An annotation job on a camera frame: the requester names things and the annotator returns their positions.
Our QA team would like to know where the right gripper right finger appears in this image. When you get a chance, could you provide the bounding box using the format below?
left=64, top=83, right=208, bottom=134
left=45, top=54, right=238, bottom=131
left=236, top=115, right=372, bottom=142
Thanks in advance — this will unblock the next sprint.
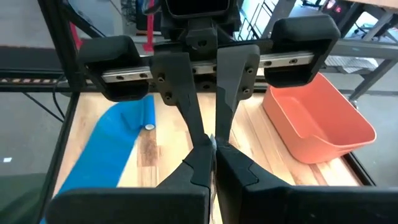
left=216, top=144, right=398, bottom=224

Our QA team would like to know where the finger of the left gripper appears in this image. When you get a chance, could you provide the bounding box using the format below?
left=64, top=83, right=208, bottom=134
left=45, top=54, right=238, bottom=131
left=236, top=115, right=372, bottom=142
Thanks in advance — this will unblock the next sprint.
left=150, top=50, right=214, bottom=149
left=215, top=44, right=261, bottom=146

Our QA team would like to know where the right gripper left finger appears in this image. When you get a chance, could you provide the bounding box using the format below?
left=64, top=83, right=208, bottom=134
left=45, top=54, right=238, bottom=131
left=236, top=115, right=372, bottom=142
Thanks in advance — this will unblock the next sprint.
left=45, top=142, right=215, bottom=224

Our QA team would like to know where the blue elastic bandage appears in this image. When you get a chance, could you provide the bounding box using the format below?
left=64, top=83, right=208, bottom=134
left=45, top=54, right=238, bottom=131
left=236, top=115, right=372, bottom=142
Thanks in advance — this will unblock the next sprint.
left=40, top=95, right=156, bottom=224

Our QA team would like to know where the orange plastic bin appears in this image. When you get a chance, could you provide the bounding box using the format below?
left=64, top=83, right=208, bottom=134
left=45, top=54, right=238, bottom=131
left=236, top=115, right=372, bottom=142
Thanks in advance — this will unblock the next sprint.
left=262, top=73, right=377, bottom=165

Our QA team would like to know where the black platform with hazard stripes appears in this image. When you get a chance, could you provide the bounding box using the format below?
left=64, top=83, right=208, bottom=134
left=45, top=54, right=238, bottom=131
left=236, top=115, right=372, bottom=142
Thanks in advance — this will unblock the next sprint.
left=0, top=45, right=65, bottom=93

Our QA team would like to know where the computer tower with lights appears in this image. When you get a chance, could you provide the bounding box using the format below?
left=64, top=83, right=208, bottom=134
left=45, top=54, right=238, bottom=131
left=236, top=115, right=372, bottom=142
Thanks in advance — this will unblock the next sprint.
left=322, top=0, right=348, bottom=16

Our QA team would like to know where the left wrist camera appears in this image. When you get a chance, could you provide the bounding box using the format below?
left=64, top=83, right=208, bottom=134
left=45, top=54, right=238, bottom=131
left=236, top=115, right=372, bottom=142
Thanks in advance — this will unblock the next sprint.
left=161, top=0, right=233, bottom=19

